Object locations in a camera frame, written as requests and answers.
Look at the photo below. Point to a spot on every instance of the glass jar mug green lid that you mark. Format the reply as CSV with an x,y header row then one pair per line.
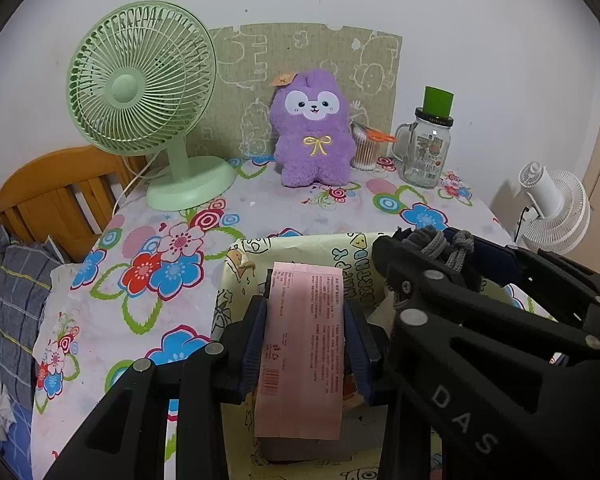
x,y
425,160

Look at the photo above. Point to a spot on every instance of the grey knitted socks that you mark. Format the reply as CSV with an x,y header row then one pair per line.
x,y
430,242

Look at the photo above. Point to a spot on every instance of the floral tablecloth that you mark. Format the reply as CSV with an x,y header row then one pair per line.
x,y
280,210

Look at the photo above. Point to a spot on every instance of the green desk fan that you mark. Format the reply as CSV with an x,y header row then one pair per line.
x,y
125,85

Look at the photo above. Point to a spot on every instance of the pink tissue packet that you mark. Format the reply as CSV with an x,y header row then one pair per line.
x,y
300,335

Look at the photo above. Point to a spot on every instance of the orange scissors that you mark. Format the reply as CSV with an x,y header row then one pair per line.
x,y
380,136

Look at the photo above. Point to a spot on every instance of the purple plush toy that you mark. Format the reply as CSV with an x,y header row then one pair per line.
x,y
312,155

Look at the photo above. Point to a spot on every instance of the blue bed sheet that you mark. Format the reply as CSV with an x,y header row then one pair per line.
x,y
12,460

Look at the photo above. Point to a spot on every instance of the green printed cardboard sheet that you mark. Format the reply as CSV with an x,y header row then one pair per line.
x,y
250,60

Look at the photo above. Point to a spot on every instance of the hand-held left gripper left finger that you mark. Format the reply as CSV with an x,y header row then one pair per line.
x,y
252,347

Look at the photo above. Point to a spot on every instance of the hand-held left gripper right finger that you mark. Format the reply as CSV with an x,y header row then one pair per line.
x,y
356,352

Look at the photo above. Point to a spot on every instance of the cream printed fabric basket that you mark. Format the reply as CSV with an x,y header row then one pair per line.
x,y
300,247

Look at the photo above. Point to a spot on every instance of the white desk fan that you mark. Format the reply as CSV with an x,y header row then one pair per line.
x,y
555,210

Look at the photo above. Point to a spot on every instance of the grey plaid pillow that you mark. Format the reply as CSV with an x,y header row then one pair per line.
x,y
10,300

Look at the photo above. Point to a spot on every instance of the cotton swab container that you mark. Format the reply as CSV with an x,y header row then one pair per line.
x,y
364,152

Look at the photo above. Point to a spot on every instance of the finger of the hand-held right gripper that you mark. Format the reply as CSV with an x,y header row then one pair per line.
x,y
495,260
455,360

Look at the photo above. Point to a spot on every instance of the wooden headboard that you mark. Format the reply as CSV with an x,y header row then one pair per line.
x,y
45,195

